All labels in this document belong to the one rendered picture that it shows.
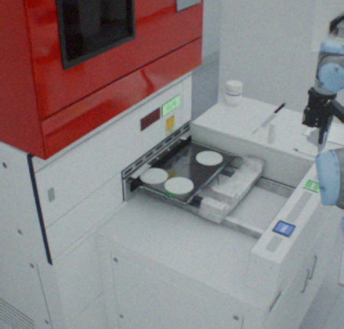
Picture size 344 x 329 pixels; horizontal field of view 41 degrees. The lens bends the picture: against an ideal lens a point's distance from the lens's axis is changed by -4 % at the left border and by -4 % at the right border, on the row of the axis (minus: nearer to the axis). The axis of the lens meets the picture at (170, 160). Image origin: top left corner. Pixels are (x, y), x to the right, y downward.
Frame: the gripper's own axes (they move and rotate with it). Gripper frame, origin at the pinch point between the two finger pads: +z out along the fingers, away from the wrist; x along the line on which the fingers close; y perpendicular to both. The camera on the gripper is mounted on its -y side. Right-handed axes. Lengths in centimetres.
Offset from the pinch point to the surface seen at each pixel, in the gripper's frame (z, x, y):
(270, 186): 26.3, -8.0, 18.6
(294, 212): 15.1, 16.2, 1.1
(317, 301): 111, -42, -5
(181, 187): 21, 17, 42
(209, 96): 111, -225, 164
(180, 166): 21, 6, 50
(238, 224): 25.9, 19.0, 18.6
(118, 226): 29, 39, 54
